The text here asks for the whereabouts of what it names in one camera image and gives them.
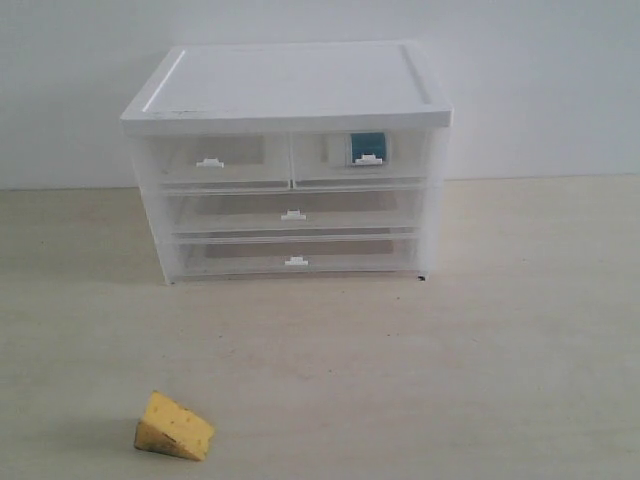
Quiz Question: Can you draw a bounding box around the clear bottom drawer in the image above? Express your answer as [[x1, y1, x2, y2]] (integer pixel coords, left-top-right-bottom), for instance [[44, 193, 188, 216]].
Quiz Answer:
[[179, 235, 429, 277]]

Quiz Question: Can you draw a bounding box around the white pill bottle teal label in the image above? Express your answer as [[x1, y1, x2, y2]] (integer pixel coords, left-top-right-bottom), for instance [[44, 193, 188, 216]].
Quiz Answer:
[[346, 132, 389, 167]]

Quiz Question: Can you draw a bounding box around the clear drawer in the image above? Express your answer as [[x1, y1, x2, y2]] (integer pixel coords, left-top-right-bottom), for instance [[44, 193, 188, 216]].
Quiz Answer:
[[151, 135, 291, 190], [291, 130, 430, 189], [169, 189, 424, 235], [179, 235, 429, 277]]

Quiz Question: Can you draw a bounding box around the yellow cheese wedge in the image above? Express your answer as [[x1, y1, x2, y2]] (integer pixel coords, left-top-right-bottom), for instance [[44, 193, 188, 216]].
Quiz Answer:
[[133, 390, 215, 462]]

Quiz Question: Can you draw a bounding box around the white plastic drawer cabinet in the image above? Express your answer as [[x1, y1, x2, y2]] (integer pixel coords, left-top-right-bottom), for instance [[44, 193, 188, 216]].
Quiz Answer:
[[121, 40, 453, 284]]

